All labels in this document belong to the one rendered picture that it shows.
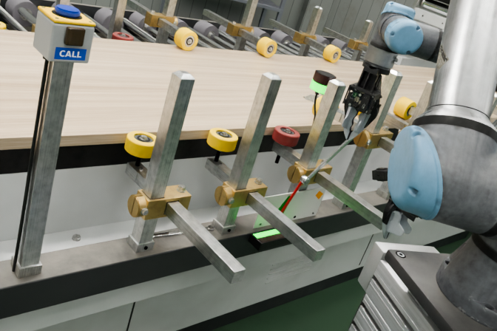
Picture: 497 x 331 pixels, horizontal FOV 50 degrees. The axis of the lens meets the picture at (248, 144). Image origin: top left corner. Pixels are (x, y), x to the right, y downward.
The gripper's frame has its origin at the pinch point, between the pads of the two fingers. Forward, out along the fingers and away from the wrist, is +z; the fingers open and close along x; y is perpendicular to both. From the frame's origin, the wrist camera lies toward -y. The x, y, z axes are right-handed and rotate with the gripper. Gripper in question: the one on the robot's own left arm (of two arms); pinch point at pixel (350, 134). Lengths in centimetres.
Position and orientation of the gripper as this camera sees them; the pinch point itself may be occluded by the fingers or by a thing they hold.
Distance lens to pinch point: 146.1
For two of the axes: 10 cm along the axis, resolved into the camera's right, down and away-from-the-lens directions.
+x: 8.3, 4.3, -3.5
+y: -4.6, 1.9, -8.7
